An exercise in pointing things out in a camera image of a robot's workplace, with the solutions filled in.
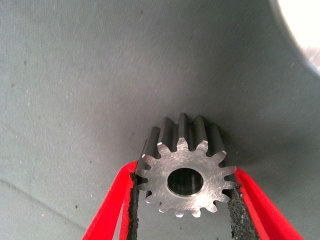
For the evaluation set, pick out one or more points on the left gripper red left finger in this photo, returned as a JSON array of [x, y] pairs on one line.
[[110, 207]]

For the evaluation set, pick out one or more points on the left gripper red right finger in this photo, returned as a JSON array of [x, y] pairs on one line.
[[260, 212]]

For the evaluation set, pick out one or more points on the small steel planetary gear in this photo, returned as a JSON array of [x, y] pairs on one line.
[[212, 175]]

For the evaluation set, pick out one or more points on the round metal carrier plate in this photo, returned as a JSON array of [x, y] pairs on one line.
[[302, 25]]

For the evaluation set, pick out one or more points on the dark grey table cloth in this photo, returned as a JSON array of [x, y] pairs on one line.
[[75, 87]]

